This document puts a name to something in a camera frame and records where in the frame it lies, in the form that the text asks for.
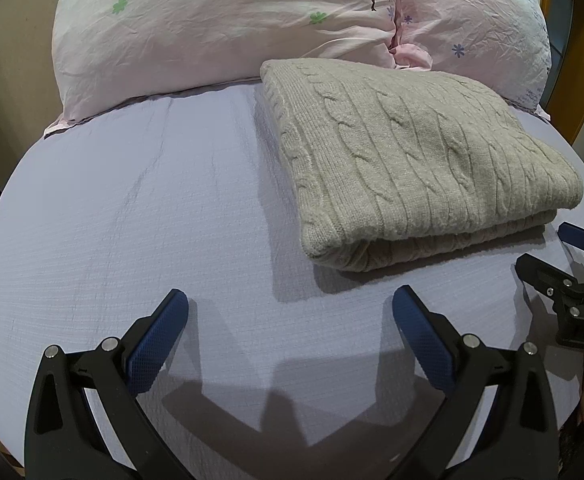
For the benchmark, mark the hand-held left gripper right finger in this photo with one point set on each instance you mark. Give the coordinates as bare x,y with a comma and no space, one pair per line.
424,342

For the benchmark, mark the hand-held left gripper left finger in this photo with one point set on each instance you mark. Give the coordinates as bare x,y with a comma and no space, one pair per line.
155,347

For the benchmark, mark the lavender bed sheet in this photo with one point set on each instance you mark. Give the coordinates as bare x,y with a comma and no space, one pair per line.
121,235

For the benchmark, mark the pink floral pillow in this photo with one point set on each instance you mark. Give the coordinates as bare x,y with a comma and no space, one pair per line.
477,25
211,35

